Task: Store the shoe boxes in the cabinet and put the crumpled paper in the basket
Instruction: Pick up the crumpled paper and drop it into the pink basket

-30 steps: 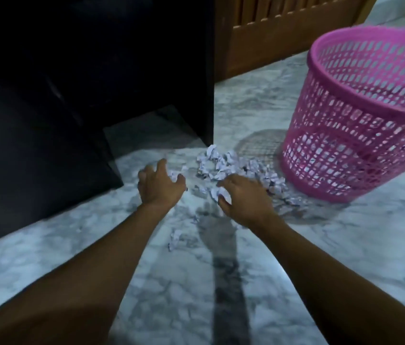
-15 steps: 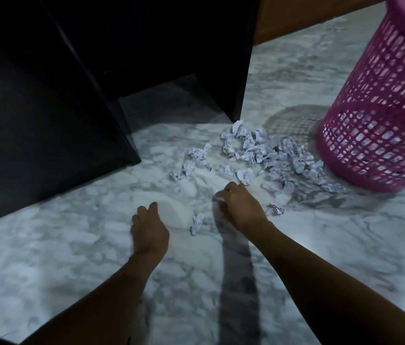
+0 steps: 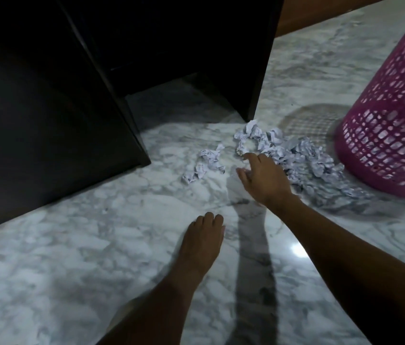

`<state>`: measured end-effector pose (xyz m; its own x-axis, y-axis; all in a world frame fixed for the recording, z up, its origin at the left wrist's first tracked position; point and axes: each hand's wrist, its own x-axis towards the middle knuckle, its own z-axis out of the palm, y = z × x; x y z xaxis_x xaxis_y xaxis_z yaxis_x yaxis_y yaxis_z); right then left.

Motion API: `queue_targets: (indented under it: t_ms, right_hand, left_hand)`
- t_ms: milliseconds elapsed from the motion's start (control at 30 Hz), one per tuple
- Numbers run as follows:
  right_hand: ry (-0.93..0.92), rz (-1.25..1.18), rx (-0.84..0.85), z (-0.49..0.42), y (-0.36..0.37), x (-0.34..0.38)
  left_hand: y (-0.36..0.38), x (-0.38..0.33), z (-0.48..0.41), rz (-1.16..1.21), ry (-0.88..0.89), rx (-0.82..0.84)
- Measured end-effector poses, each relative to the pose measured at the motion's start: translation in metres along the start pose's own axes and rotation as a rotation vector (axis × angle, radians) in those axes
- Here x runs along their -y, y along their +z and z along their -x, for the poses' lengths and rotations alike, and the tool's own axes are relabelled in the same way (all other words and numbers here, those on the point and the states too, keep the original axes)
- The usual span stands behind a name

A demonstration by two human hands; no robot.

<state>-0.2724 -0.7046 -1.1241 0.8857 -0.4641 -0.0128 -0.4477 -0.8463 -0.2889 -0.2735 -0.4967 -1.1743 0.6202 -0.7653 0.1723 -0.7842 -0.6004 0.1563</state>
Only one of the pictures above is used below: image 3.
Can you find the person's left hand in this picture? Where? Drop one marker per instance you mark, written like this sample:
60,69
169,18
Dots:
202,247

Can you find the person's right hand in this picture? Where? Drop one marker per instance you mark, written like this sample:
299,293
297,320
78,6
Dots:
267,183

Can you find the pile of paper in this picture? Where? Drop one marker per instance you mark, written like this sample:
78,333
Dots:
303,154

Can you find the dark wooden cabinet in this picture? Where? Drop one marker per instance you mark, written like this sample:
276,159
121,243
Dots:
44,104

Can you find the person's right forearm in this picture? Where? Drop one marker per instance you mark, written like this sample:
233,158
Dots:
360,276

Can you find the pink plastic waste basket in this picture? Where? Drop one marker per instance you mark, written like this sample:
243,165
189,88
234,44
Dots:
396,132

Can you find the brown wooden room door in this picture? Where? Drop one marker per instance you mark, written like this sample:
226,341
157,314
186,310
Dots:
314,14

